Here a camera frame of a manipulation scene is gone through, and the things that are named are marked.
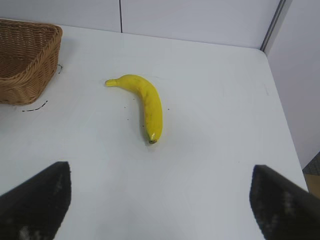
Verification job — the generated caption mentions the brown wicker basket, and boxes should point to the brown wicker basket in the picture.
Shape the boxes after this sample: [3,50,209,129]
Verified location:
[0,18,63,105]

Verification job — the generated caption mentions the grey aluminium partition post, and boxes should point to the grey aluminium partition post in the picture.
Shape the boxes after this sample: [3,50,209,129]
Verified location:
[259,0,294,52]

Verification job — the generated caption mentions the yellow banana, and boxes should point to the yellow banana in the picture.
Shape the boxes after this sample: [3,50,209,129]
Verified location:
[104,74,164,145]

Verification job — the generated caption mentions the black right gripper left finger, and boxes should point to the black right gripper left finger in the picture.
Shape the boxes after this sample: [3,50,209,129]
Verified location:
[0,161,72,240]

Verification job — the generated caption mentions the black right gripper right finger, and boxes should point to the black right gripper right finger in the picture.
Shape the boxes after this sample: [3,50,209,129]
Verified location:
[249,164,320,240]

